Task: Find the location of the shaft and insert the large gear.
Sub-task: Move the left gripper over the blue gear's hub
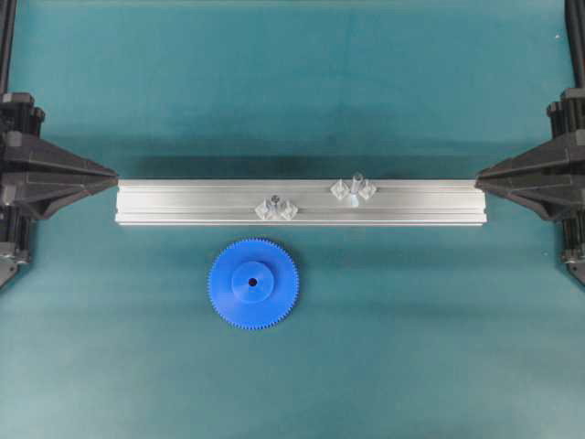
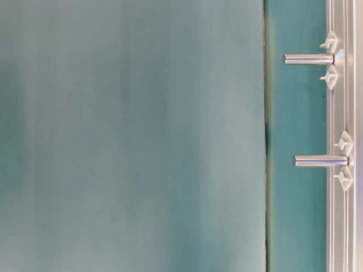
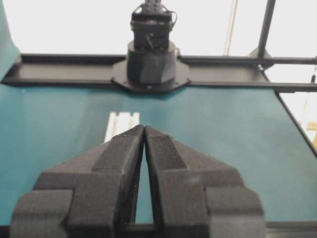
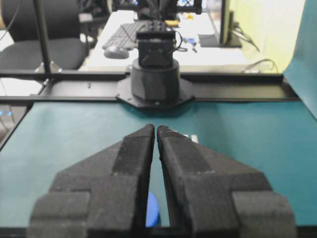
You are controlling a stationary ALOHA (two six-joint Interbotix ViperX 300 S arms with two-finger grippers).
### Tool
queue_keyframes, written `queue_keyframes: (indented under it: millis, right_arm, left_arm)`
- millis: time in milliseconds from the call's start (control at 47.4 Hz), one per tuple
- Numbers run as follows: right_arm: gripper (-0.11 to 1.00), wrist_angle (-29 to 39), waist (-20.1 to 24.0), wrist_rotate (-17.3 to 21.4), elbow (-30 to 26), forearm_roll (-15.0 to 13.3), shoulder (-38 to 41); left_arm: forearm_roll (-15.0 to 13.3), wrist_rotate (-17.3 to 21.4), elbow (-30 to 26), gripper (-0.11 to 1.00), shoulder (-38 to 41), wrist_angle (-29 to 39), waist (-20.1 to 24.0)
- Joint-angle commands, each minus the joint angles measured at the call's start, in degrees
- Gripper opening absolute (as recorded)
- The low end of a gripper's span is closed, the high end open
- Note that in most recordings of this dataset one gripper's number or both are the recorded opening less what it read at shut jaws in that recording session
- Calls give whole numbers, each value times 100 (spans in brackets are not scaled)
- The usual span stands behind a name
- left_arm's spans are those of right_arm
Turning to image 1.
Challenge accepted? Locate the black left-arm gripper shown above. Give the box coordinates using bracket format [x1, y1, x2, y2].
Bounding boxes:
[0, 92, 121, 294]

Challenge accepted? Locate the short steel shaft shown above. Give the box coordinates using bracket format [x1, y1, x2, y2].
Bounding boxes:
[269, 195, 281, 216]

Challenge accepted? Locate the black frame post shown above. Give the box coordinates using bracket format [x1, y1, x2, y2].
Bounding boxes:
[0, 0, 17, 94]
[564, 0, 584, 88]

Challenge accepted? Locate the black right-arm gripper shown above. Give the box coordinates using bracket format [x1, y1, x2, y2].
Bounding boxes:
[474, 88, 585, 287]

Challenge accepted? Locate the silver aluminium extrusion rail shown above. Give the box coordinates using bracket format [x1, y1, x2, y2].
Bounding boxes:
[115, 177, 487, 227]

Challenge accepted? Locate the clear bracket under short shaft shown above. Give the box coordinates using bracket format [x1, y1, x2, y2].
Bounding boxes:
[254, 198, 298, 221]

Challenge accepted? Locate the long steel shaft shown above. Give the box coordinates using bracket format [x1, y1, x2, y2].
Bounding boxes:
[349, 173, 364, 208]

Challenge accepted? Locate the clear bracket under long shaft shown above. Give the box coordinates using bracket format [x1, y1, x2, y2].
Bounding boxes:
[330, 179, 378, 200]

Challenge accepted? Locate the black frame post left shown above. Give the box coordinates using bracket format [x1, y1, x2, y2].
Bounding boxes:
[0, 0, 17, 94]

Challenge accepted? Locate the large blue plastic gear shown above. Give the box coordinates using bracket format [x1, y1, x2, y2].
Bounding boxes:
[207, 238, 300, 330]

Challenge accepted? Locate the black frame post right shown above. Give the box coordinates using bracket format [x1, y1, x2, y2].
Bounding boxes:
[564, 0, 584, 88]

